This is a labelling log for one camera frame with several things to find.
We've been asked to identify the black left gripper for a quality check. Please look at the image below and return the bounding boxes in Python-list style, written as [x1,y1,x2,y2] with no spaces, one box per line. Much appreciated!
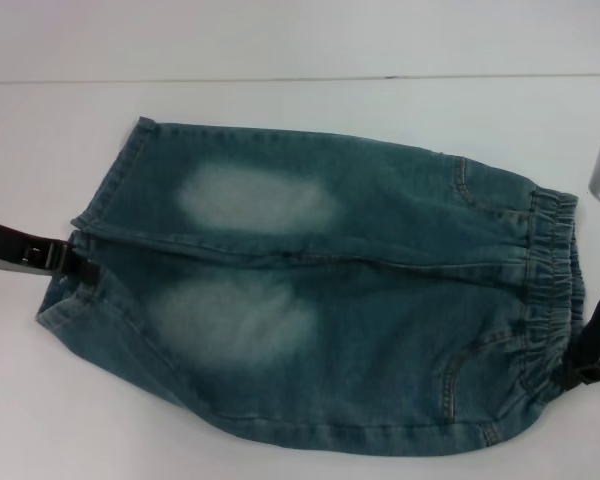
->
[0,217,104,284]

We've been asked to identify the blue denim shorts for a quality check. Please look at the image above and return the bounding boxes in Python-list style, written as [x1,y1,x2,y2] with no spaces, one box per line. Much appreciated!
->
[35,115,589,449]

